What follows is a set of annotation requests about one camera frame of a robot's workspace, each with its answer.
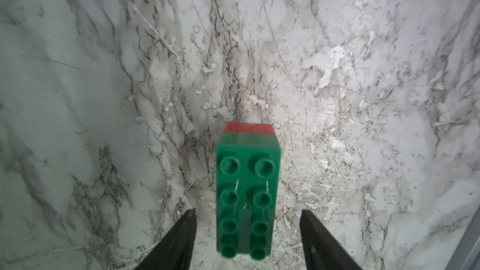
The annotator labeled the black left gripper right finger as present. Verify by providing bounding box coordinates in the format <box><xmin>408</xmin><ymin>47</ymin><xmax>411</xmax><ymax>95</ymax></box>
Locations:
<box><xmin>299</xmin><ymin>209</ymin><xmax>361</xmax><ymax>270</ymax></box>

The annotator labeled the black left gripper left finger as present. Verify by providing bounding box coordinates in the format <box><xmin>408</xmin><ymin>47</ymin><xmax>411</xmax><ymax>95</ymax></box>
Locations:
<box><xmin>135</xmin><ymin>209</ymin><xmax>197</xmax><ymax>270</ymax></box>

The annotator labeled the green long lego brick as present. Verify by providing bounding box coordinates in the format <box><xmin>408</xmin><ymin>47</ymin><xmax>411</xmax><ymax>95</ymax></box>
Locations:
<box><xmin>216</xmin><ymin>131</ymin><xmax>282</xmax><ymax>261</ymax></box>

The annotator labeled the red lego brick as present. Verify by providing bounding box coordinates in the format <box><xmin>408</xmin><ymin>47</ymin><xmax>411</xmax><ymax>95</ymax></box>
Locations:
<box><xmin>224</xmin><ymin>122</ymin><xmax>276</xmax><ymax>135</ymax></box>

